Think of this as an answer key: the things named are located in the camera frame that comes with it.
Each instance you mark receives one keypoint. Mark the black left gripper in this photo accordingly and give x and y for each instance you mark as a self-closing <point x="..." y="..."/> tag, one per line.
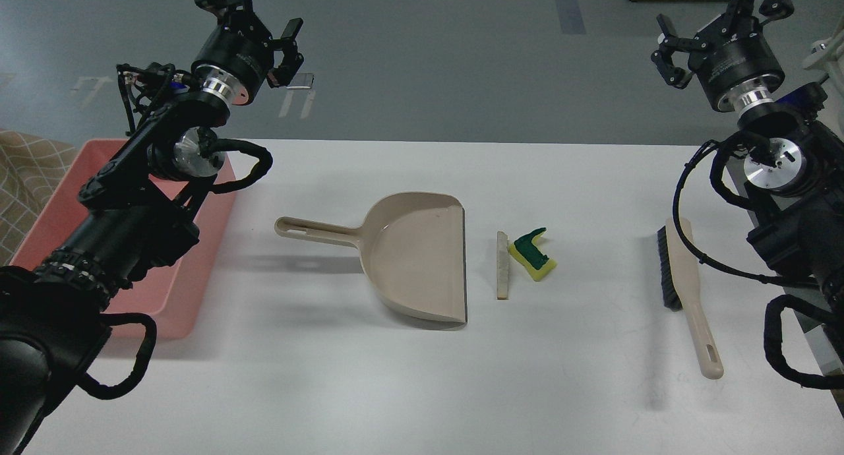
<point x="242" y="46"/>

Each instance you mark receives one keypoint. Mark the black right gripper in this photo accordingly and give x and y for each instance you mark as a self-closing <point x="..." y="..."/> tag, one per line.
<point x="737" y="62"/>

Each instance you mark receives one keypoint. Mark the beige hand brush black bristles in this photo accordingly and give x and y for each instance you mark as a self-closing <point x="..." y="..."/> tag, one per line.
<point x="680" y="281"/>

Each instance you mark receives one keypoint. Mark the beige plastic dustpan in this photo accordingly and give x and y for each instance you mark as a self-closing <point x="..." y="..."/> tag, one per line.
<point x="412" y="248"/>

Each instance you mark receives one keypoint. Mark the yellow green sponge piece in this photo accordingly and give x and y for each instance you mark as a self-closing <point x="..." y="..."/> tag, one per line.
<point x="526" y="251"/>

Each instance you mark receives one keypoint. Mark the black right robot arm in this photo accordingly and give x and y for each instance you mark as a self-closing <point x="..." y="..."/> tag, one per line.
<point x="782" y="164"/>

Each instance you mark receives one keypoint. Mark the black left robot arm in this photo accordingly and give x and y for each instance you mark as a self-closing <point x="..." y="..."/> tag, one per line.
<point x="57" y="334"/>

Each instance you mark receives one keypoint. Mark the pink plastic bin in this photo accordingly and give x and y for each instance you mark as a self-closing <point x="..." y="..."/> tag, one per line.
<point x="172" y="295"/>

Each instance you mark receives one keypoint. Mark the white chair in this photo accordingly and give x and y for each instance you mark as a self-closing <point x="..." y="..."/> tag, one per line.
<point x="825" y="58"/>

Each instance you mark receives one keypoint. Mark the beige checkered cloth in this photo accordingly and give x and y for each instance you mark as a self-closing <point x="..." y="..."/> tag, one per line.
<point x="31" y="169"/>

